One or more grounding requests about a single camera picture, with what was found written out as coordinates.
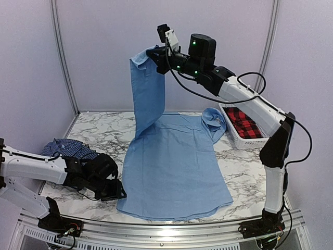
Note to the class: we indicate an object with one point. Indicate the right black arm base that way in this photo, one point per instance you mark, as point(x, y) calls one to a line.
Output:
point(269, 223)

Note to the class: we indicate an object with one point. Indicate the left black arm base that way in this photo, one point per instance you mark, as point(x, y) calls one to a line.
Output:
point(54, 222)

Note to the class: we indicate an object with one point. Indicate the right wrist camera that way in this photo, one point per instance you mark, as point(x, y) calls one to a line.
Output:
point(168, 36)

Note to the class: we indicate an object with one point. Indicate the right aluminium frame post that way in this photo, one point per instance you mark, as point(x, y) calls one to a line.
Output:
point(270, 38)

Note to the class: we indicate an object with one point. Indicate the aluminium frame post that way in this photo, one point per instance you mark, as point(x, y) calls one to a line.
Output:
point(270, 38)
point(62, 56)

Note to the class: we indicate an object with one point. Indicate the folded blue checked shirt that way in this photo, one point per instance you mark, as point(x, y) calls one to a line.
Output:
point(70, 148)

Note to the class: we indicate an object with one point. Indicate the light blue long sleeve shirt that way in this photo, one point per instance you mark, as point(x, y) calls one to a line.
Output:
point(170, 171)

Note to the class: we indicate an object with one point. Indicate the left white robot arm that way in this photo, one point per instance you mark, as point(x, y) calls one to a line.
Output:
point(16, 164)

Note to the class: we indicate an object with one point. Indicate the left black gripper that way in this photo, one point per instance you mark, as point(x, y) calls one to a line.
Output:
point(115, 192)

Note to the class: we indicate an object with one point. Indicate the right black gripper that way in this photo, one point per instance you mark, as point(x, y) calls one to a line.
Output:
point(161, 61)

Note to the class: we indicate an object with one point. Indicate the front aluminium rail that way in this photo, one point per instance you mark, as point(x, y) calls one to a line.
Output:
point(211, 235)

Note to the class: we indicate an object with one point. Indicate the red black plaid shirt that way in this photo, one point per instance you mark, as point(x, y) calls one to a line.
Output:
point(244, 125)

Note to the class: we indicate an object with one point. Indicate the left aluminium frame post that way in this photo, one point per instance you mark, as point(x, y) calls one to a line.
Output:
point(62, 56)

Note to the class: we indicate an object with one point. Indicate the white plastic basket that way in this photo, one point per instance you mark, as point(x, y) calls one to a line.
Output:
point(239, 142)

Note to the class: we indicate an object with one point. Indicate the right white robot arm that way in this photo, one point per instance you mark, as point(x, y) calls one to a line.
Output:
point(228, 89)

